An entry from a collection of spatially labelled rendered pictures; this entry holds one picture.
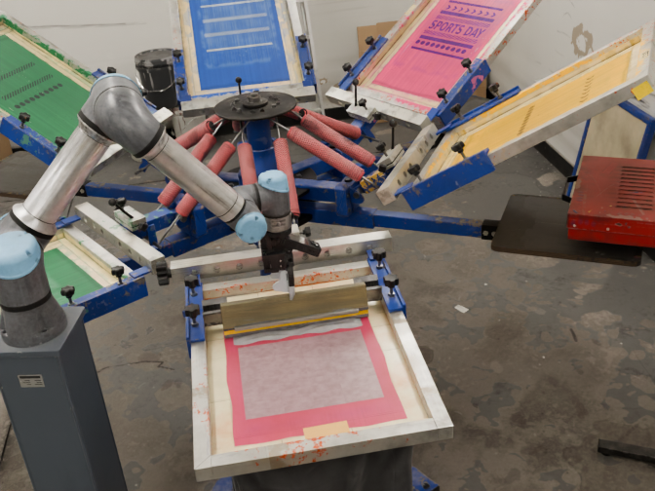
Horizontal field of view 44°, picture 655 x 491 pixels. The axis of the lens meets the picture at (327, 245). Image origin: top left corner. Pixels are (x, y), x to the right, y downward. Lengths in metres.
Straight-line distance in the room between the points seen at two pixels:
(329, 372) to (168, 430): 1.52
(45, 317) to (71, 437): 0.33
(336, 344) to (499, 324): 1.85
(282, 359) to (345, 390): 0.22
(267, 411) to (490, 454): 1.44
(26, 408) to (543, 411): 2.12
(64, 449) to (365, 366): 0.77
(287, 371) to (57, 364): 0.57
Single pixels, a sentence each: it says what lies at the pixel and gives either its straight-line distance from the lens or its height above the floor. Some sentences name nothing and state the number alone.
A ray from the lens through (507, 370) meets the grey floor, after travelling 3.70.
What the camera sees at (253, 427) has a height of 0.96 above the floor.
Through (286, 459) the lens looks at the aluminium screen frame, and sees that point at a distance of 1.87.
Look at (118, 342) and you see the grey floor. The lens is 4.14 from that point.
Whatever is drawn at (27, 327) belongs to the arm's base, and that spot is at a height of 1.25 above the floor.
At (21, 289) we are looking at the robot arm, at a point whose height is 1.34.
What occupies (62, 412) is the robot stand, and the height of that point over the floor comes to 1.01.
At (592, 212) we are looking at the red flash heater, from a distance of 2.57.
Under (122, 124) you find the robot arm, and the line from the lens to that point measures 1.84.
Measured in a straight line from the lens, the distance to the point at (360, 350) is 2.20.
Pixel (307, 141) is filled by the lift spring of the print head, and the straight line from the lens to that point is 2.85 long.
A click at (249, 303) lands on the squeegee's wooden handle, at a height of 1.05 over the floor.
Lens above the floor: 2.25
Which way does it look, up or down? 29 degrees down
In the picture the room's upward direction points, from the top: 5 degrees counter-clockwise
